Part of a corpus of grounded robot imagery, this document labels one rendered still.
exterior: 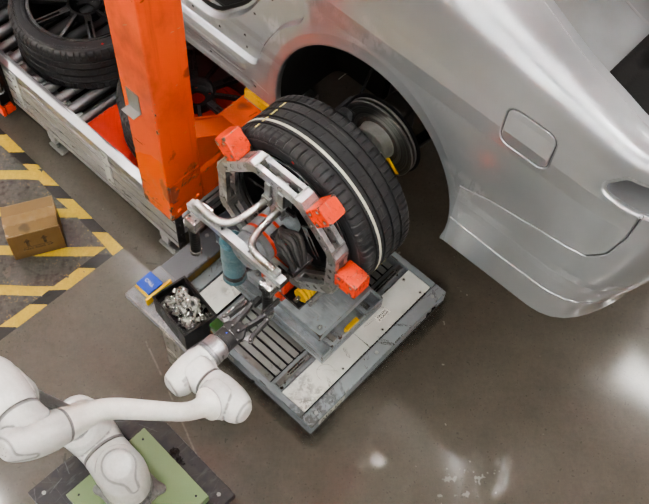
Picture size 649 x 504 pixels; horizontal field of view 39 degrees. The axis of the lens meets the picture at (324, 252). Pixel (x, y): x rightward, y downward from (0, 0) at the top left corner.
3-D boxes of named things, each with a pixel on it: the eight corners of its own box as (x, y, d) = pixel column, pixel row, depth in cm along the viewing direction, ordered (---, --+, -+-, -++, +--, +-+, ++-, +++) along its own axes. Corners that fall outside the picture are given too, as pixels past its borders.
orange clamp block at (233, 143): (254, 148, 298) (239, 124, 294) (236, 162, 295) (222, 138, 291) (243, 148, 304) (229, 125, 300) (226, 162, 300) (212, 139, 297)
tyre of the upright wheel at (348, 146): (335, 246, 360) (443, 251, 304) (293, 284, 351) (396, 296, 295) (244, 103, 337) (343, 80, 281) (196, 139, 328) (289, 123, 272)
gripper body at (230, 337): (211, 340, 292) (233, 321, 296) (230, 357, 290) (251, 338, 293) (210, 329, 286) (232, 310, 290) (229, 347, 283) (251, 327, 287)
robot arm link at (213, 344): (218, 370, 288) (232, 358, 290) (216, 359, 280) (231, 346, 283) (198, 352, 291) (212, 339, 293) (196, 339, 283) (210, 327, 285)
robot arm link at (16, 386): (95, 472, 308) (59, 423, 316) (133, 439, 311) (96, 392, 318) (-17, 435, 237) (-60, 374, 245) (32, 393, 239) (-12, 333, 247)
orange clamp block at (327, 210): (333, 214, 288) (347, 211, 280) (316, 230, 285) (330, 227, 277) (320, 196, 286) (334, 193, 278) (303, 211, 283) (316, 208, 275)
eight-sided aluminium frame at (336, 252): (342, 304, 325) (353, 221, 279) (329, 316, 323) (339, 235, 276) (233, 213, 343) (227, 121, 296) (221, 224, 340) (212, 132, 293)
